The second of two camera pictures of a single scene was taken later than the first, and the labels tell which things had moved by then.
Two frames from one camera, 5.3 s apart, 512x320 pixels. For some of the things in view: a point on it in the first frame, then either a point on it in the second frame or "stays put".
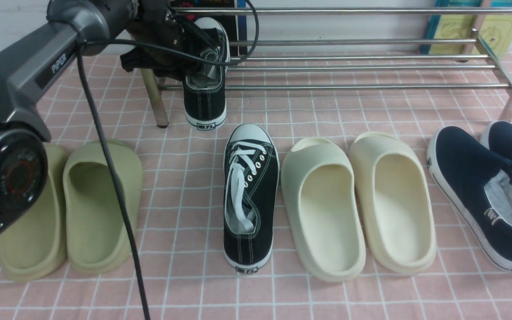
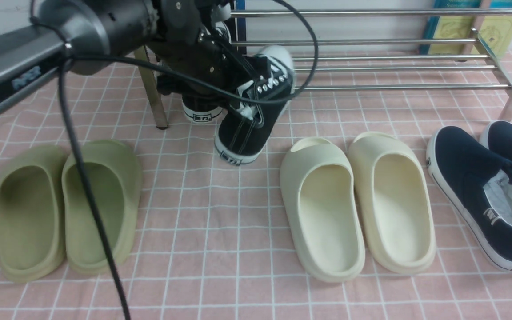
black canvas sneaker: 204,94 stays put
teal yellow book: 502,31 stays put
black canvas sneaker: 251,185 → 268,81
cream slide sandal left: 322,200 stays put
